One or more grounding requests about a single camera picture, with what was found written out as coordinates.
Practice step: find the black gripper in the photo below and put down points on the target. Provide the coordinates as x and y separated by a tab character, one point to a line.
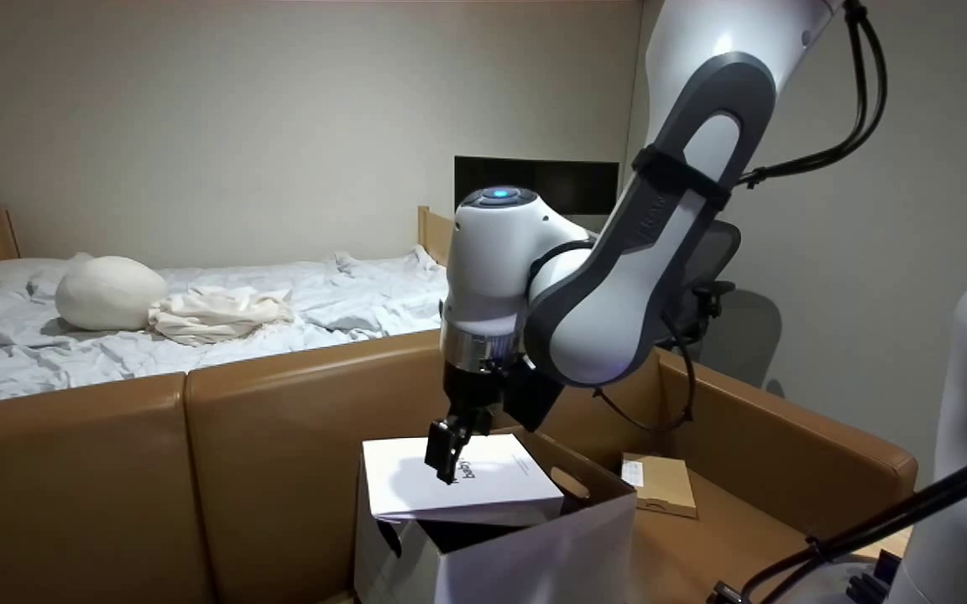
471	391

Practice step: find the cream crumpled cloth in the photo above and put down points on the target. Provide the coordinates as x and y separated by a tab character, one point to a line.
216	317

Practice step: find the black computer monitor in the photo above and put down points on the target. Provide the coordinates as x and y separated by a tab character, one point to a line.
573	186

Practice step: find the grey mesh office chair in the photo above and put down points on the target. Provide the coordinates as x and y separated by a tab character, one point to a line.
741	324

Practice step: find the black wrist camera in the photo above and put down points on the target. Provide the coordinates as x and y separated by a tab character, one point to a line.
533	397

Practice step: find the round white pillow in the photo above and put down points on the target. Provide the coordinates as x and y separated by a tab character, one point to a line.
110	293

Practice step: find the brown kraft book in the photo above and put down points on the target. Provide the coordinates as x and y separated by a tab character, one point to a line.
661	488

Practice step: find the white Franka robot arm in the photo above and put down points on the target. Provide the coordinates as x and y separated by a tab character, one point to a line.
605	290

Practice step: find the wooden bed with white bedding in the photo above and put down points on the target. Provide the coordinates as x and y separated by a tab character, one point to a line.
318	302

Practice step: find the white cardboard box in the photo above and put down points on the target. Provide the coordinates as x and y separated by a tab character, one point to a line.
528	558

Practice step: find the tan leather sofa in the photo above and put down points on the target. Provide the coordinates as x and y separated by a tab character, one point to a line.
261	470

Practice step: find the flat white pillow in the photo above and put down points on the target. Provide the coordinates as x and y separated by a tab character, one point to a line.
8	274

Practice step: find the black tripod stand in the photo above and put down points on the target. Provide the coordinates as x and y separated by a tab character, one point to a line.
896	519

